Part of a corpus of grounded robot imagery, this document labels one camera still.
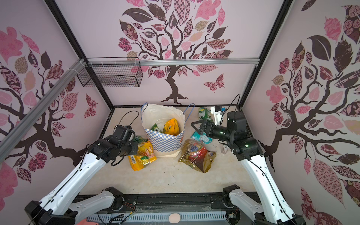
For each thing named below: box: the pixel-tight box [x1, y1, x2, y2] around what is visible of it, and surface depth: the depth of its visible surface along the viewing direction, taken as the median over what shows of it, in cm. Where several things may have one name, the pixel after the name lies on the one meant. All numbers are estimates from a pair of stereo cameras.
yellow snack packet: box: [163, 118, 180, 136], surface depth 97 cm
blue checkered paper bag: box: [140, 102, 195, 158], surface depth 84 cm
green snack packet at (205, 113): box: [197, 106, 213, 122], surface depth 112 cm
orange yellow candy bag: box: [127, 141, 158, 172], surface depth 79 cm
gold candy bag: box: [178, 138, 218, 174], surface depth 87 cm
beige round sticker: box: [168, 213, 181, 224], surface depth 70 cm
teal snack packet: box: [190, 130, 214, 144], surface depth 97 cm
